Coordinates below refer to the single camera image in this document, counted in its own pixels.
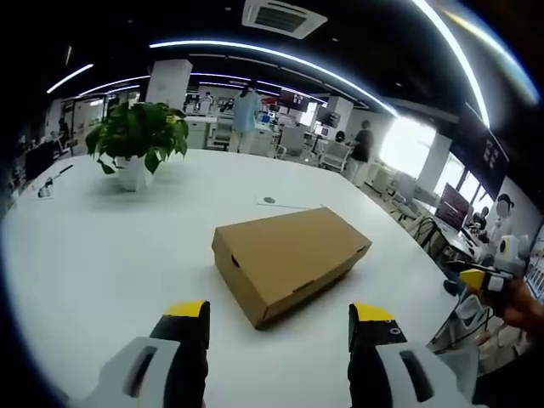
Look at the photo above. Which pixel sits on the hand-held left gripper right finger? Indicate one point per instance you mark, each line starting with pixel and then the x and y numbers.
pixel 382 361

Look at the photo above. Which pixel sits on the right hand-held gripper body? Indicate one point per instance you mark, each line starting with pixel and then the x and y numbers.
pixel 512 253

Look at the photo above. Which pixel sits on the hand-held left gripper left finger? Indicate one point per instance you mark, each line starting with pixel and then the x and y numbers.
pixel 170 361

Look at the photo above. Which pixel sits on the brown cardboard shoe box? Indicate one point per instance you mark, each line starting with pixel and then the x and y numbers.
pixel 289 259

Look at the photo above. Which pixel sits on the person's right hand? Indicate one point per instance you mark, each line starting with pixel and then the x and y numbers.
pixel 525 304

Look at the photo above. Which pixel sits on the computer monitor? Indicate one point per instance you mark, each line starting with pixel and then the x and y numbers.
pixel 455 208

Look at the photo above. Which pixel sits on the white office chair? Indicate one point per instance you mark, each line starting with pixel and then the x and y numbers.
pixel 336 155

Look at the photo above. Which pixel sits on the white plant pot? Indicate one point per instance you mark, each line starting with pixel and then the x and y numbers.
pixel 134 174

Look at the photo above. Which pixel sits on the green potted plant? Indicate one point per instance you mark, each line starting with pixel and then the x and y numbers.
pixel 140 132

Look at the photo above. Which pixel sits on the white pillar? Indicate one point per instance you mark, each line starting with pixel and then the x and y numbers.
pixel 168 83

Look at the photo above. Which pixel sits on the ceiling air conditioner vent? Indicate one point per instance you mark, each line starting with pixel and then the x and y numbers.
pixel 282 16

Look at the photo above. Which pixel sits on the dark wall screen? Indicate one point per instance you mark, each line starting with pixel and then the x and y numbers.
pixel 489 144

